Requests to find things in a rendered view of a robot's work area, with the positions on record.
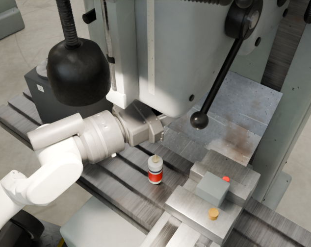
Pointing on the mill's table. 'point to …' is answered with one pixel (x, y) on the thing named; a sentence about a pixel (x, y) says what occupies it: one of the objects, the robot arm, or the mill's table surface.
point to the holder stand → (46, 108)
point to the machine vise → (232, 175)
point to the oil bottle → (155, 169)
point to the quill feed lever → (236, 31)
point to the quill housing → (176, 51)
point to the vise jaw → (198, 214)
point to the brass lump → (213, 213)
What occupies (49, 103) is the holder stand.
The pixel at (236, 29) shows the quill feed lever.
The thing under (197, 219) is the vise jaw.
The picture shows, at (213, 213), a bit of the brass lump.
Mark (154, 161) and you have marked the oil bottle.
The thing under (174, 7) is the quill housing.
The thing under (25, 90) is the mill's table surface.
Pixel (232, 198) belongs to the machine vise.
